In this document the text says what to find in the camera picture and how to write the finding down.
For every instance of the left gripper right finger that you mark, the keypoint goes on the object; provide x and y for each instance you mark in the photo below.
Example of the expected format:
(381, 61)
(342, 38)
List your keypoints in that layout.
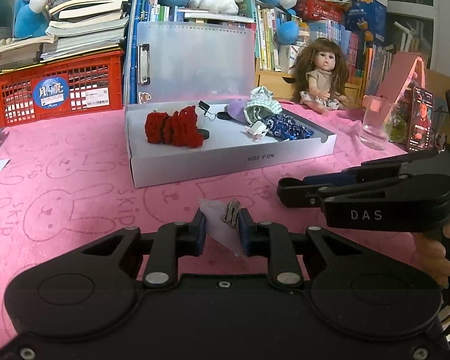
(272, 241)

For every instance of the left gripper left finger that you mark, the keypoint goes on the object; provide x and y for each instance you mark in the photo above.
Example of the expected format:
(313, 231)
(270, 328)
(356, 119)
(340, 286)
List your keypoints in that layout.
(165, 247)

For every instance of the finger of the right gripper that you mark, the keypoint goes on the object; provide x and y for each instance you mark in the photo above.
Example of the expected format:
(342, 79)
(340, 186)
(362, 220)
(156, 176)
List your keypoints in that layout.
(341, 174)
(293, 193)

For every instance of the translucent plastic bag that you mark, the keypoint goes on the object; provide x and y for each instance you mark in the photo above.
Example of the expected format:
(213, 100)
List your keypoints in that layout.
(218, 229)

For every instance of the blue floral fabric pouch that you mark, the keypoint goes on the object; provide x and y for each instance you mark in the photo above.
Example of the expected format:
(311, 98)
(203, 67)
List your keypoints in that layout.
(285, 128)

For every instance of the green checkered cloth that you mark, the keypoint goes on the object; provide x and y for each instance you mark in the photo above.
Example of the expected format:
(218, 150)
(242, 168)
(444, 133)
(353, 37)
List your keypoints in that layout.
(261, 105)

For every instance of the purple one-eyed plush monster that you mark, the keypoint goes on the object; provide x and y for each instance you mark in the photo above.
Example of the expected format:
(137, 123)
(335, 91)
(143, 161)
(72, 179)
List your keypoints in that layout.
(236, 110)

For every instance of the black binder clip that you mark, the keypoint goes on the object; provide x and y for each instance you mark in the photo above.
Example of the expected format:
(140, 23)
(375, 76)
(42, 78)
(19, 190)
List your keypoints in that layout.
(205, 107)

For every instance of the red knitted cloth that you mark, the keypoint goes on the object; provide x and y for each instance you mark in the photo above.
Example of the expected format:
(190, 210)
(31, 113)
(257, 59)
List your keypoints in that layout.
(179, 129)

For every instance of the person right hand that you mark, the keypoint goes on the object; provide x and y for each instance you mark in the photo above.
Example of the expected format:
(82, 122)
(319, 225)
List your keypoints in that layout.
(431, 256)

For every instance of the smartphone with lit screen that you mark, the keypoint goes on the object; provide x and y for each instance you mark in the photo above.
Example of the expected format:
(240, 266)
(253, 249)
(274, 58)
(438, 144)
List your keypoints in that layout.
(421, 120)

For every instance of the clear glass mug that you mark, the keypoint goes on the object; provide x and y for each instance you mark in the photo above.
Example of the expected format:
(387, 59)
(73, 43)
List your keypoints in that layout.
(376, 124)

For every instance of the white shallow cardboard box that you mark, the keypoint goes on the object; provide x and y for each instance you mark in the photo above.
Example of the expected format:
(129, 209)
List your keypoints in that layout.
(228, 149)

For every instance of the black round disc left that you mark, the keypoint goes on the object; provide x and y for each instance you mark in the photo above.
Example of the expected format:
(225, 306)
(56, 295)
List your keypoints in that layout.
(204, 133)

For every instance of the black round disc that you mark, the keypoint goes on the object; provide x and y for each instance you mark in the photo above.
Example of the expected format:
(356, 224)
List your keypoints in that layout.
(223, 115)
(204, 133)

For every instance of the black round disc right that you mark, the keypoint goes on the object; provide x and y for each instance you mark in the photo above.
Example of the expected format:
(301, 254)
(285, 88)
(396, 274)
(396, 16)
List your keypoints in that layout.
(223, 115)

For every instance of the pink phone stand box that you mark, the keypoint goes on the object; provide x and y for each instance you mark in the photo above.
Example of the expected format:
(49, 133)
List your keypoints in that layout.
(406, 72)

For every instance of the brown haired doll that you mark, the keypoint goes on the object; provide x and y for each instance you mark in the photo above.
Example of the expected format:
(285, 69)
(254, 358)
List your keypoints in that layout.
(320, 73)

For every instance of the wooden drawer organizer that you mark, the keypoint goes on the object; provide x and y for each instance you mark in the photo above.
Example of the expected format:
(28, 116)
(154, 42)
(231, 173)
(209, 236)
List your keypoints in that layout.
(281, 85)

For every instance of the pink bunny print cloth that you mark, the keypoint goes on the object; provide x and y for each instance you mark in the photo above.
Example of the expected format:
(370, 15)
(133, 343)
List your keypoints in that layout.
(67, 183)

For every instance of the blue cartoon box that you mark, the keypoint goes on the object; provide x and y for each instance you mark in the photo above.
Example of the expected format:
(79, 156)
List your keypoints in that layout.
(368, 17)

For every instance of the translucent clipboard folder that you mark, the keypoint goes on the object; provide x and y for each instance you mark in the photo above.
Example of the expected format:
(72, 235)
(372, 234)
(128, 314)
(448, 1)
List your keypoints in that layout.
(180, 61)

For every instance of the red basket on shelf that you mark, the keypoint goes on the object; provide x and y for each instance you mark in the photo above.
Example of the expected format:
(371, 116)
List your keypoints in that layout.
(310, 10)

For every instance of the red plastic crate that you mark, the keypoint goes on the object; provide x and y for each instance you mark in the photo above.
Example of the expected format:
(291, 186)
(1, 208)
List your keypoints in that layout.
(68, 87)

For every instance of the stack of books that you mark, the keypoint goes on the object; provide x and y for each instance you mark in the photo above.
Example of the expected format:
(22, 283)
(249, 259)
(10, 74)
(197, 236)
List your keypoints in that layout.
(76, 27)

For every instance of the blue white plush toy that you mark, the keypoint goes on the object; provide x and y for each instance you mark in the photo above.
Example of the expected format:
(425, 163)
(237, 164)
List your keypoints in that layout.
(31, 18)

